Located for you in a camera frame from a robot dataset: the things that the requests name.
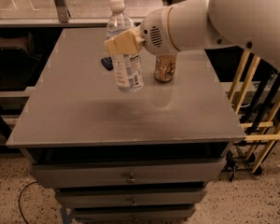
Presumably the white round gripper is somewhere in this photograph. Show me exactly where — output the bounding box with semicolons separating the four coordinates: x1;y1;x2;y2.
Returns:
105;7;178;55

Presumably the clear plastic water bottle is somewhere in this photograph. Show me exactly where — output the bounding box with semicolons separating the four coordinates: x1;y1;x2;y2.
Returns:
106;0;144;92

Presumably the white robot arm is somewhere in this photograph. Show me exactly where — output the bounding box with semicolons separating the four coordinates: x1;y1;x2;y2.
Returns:
105;0;280;73

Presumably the orange soda can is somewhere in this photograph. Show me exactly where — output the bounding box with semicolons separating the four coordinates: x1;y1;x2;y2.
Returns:
154;54;176;83

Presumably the grey drawer cabinet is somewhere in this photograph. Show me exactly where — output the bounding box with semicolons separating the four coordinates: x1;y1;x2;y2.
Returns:
6;26;247;224

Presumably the yellow wooden rack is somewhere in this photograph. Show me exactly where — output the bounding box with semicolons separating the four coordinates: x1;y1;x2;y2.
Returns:
224;50;280;180

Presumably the top grey drawer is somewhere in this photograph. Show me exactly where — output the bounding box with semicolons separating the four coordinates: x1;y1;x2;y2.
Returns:
31;158;225;189

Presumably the grey drawer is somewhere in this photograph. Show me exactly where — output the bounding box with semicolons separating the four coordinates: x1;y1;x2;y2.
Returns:
31;158;225;189
73;206;195;222
57;189;206;208

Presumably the middle grey drawer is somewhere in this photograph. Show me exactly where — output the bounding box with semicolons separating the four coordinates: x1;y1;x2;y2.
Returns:
57;189;206;208

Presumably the bottom grey drawer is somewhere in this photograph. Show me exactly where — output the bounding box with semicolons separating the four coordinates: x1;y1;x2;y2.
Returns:
73;206;195;222

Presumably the left metal post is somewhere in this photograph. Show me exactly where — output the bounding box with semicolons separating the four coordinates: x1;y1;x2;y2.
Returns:
54;0;69;23

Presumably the black floor cable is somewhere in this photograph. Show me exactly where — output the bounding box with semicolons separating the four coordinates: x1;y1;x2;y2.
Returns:
18;180;39;224

